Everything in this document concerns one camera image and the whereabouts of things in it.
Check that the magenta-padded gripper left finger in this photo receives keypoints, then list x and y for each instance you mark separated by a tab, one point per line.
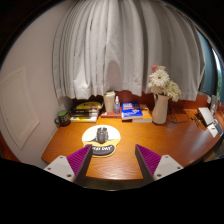
61	166

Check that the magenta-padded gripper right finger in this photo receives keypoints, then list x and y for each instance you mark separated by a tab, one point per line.
166	165

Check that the grey black computer mouse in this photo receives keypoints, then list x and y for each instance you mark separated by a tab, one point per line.
101	135

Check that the round white yellow mouse pad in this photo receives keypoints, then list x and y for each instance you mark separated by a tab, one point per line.
113	133

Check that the dark green mug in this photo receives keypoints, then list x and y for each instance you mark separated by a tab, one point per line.
62	118

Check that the black pen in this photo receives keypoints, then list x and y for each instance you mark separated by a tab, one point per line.
196	122

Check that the orange book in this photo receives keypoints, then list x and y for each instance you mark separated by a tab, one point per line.
147	115

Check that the white ceramic vase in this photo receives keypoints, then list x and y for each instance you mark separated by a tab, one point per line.
160	111

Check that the white card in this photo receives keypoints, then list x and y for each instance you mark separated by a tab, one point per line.
214	130

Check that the white flat device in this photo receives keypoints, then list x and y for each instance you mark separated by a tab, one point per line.
206	116

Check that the blue book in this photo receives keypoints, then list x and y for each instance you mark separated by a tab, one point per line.
131	110

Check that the yellow and black book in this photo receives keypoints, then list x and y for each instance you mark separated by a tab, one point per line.
88	106

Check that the thin red book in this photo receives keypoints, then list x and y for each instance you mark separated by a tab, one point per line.
108	114

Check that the clear spray bottle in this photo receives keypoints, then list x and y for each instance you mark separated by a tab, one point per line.
117	106

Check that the white tumbler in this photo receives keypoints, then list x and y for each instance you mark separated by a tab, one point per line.
109	101

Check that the white artificial flower bouquet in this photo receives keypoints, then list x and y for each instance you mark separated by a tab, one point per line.
161	81

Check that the white curtain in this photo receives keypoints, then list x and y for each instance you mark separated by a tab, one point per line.
126	46

